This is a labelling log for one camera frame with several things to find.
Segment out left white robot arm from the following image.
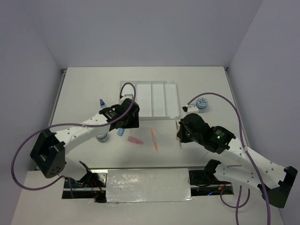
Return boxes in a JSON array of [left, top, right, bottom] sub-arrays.
[[30, 98, 140, 187]]

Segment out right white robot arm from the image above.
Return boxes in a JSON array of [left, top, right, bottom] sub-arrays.
[[177, 113, 298, 209]]

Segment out blue highlighter marker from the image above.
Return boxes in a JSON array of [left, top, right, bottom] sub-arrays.
[[117, 128, 125, 136]]

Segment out pink highlighter cap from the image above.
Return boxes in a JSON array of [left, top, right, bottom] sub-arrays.
[[127, 136, 143, 145]]

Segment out orange highlighter pen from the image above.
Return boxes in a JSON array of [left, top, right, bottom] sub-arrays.
[[150, 128, 158, 153]]

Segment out right blue ink jar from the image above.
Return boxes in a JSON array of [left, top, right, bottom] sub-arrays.
[[195, 97, 208, 113]]

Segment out blue ink jar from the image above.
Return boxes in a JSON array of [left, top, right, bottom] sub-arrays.
[[96, 133, 109, 143], [195, 97, 208, 113]]

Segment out white compartment tray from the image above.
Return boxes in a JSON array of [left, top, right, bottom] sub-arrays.
[[130, 81, 180, 120]]

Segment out left blue ink jar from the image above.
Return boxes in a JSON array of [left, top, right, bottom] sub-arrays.
[[96, 133, 109, 143]]

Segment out small blue bottle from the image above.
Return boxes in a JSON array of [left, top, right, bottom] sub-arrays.
[[99, 99, 106, 109]]

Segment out silver foil panel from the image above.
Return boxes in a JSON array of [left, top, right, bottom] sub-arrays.
[[106, 168, 192, 203]]

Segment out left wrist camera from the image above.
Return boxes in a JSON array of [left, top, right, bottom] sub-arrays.
[[120, 94, 133, 101]]

